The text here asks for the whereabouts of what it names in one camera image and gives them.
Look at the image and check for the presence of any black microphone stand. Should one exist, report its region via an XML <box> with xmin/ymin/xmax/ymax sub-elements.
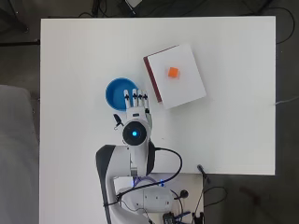
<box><xmin>191</xmin><ymin>164</ymin><xmax>211</xmax><ymax>224</ymax></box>

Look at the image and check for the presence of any orange cube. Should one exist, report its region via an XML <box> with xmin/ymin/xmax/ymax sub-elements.
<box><xmin>167</xmin><ymin>66</ymin><xmax>180</xmax><ymax>79</ymax></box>

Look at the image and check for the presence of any white cable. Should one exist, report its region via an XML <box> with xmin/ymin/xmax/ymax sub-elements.
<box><xmin>274</xmin><ymin>95</ymin><xmax>299</xmax><ymax>105</ymax></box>

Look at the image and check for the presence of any white book with red spine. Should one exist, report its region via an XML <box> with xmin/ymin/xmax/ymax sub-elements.
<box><xmin>143</xmin><ymin>43</ymin><xmax>207</xmax><ymax>110</ymax></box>

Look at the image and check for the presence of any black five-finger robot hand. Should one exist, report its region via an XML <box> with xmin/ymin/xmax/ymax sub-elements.
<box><xmin>112</xmin><ymin>89</ymin><xmax>153</xmax><ymax>131</ymax></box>

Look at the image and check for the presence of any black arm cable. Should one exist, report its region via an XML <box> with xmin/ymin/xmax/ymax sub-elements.
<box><xmin>103</xmin><ymin>147</ymin><xmax>184</xmax><ymax>207</ymax></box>

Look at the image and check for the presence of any blue round tub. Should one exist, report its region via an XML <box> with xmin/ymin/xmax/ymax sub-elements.
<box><xmin>105</xmin><ymin>77</ymin><xmax>139</xmax><ymax>112</ymax></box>

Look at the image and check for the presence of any black floor cable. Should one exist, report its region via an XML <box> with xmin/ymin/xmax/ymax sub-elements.
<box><xmin>275</xmin><ymin>7</ymin><xmax>296</xmax><ymax>45</ymax></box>

